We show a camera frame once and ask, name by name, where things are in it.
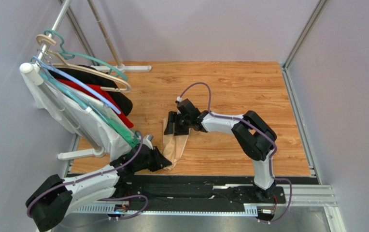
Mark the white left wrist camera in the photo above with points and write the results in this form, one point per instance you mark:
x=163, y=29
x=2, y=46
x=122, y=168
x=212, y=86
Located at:
x=147, y=140

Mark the white garment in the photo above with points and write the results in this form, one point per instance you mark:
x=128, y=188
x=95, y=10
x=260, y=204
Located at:
x=80, y=114

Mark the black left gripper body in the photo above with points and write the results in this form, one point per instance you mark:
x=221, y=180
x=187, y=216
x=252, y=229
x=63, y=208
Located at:
x=146, y=164

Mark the teal plastic hanger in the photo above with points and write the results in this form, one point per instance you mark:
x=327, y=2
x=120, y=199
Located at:
x=67, y=55

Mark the metal clothes rack pole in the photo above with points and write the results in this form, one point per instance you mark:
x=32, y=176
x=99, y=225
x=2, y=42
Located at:
x=30, y=70

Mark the blue plastic hanger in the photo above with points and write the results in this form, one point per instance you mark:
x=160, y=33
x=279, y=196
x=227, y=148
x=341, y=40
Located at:
x=79, y=83

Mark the green garment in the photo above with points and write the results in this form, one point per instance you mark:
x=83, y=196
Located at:
x=126, y=134

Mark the aluminium frame rail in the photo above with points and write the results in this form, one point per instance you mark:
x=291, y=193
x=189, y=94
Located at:
x=305, y=194

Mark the black garment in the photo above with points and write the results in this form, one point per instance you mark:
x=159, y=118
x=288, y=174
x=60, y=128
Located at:
x=86, y=78

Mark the red garment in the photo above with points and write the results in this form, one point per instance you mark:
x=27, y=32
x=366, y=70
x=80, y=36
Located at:
x=122, y=103

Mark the white clothes rack base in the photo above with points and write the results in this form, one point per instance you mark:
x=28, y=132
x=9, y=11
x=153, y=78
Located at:
x=123, y=68

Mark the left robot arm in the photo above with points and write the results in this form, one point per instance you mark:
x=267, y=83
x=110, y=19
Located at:
x=57, y=197

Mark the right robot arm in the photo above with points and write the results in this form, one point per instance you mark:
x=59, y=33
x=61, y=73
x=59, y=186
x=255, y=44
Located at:
x=254, y=135

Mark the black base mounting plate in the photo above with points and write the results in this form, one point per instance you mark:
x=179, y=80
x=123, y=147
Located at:
x=198, y=193

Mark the beige cloth napkin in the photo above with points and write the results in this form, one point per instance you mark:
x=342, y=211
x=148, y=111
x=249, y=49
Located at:
x=173, y=146

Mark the beige wooden hanger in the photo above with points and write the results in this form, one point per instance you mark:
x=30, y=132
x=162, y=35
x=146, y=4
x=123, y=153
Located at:
x=123, y=86

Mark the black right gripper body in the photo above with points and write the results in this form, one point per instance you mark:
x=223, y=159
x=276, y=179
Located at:
x=178, y=122

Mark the thin metal rod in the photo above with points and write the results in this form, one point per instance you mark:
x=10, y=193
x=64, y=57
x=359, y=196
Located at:
x=104, y=32

